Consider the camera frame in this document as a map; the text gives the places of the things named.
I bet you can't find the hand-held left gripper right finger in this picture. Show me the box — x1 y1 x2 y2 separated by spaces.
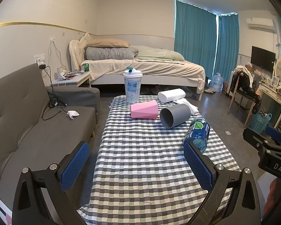
184 141 264 225

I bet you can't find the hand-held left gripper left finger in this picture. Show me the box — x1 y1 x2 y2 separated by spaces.
12 141 94 225

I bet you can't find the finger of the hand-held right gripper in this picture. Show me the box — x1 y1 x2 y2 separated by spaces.
265 125 281 146
243 127 272 156

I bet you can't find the grey cup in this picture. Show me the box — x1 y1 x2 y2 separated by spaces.
160 103 192 129

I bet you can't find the pink faceted cup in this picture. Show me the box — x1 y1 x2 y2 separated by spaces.
130 100 159 119

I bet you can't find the tall lidded drink cup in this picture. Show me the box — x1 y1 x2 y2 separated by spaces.
123 67 144 104

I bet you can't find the blue laundry basket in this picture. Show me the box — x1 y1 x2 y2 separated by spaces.
249 112 272 133

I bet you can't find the white dressing table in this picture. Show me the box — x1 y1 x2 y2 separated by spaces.
258 81 281 132

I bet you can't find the blue drink can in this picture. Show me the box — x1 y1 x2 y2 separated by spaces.
183 118 211 152

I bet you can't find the wooden chair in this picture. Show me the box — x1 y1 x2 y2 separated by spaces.
228 71 260 126

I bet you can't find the crumpled white tissue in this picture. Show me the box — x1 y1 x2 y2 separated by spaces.
66 110 80 120

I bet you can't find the clothes pile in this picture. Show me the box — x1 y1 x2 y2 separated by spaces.
234 65 263 114

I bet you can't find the checked tablecloth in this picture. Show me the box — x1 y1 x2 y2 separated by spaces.
76 95 242 225

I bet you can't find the white cloth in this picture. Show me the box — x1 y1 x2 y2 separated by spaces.
174 98 199 116

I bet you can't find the grey sofa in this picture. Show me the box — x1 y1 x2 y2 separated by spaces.
0 63 101 194

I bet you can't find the clear water jug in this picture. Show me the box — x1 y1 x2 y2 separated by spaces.
210 72 224 93

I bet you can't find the black television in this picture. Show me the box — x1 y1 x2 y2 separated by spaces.
251 46 276 74

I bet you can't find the white paper towel roll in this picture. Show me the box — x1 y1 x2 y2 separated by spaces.
158 88 186 104

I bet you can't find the white red printed sheet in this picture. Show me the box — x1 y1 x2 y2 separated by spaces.
0 198 13 225

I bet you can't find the white nightstand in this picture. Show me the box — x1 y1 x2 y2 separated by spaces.
50 71 92 89

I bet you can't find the narrow teal curtain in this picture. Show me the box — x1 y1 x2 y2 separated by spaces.
216 12 239 85

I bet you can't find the nightstand clutter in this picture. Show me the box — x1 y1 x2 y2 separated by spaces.
57 67 83 80

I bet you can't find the white bed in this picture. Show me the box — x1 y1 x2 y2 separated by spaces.
69 32 206 101

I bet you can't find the white air conditioner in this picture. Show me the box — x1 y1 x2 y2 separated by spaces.
246 16 276 33

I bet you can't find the wide teal curtain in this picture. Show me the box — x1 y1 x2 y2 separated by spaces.
174 0 217 77

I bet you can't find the checked quilt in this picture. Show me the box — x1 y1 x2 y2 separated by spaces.
85 46 139 61

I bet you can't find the green blanket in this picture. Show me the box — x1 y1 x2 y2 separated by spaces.
134 45 185 63

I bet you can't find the beige pillow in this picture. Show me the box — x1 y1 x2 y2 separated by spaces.
87 38 131 48

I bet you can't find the black charger with cable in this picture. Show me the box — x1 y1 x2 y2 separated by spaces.
39 64 68 121

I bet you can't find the white cable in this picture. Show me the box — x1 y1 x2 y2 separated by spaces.
48 36 69 72

